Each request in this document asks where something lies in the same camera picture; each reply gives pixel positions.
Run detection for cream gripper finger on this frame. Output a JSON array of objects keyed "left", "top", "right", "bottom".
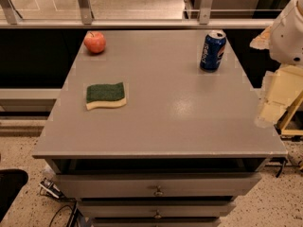
[
  {"left": 249, "top": 26, "right": 272, "bottom": 50},
  {"left": 255, "top": 64, "right": 303, "bottom": 128}
]

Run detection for red apple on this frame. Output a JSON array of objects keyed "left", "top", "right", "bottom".
[{"left": 83, "top": 31, "right": 106, "bottom": 54}]

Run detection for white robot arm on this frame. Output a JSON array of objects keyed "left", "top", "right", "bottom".
[{"left": 249, "top": 0, "right": 303, "bottom": 128}]

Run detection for blue Pepsi soda can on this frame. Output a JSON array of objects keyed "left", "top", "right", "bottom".
[{"left": 200, "top": 30, "right": 226, "bottom": 72}]

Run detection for grey drawer cabinet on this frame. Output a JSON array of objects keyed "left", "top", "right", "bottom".
[{"left": 34, "top": 30, "right": 287, "bottom": 227}]

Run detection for green and yellow sponge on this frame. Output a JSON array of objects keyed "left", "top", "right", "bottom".
[{"left": 86, "top": 82, "right": 127, "bottom": 111}]

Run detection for lower grey drawer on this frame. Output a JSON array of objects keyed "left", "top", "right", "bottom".
[{"left": 93, "top": 218, "right": 221, "bottom": 227}]

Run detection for grey drawer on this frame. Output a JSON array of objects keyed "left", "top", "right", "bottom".
[
  {"left": 78, "top": 201, "right": 235, "bottom": 218},
  {"left": 93, "top": 218, "right": 221, "bottom": 227},
  {"left": 53, "top": 173, "right": 261, "bottom": 199}
]

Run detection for middle grey drawer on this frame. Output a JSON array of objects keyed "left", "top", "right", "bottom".
[{"left": 78, "top": 201, "right": 235, "bottom": 218}]

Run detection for upper grey drawer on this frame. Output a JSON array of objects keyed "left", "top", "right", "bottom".
[{"left": 53, "top": 173, "right": 261, "bottom": 199}]

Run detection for metal railing with glass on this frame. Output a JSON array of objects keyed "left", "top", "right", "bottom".
[{"left": 0, "top": 0, "right": 290, "bottom": 29}]

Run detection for power adapter on floor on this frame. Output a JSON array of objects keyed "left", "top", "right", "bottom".
[{"left": 40, "top": 178, "right": 62, "bottom": 199}]

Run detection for black object at left edge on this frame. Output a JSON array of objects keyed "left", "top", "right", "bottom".
[{"left": 0, "top": 169, "right": 28, "bottom": 221}]

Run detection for yellow frame at right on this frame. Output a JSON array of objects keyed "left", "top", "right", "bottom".
[{"left": 278, "top": 92, "right": 303, "bottom": 137}]

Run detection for black cable on floor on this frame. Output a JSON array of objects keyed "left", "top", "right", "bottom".
[{"left": 48, "top": 201, "right": 80, "bottom": 227}]

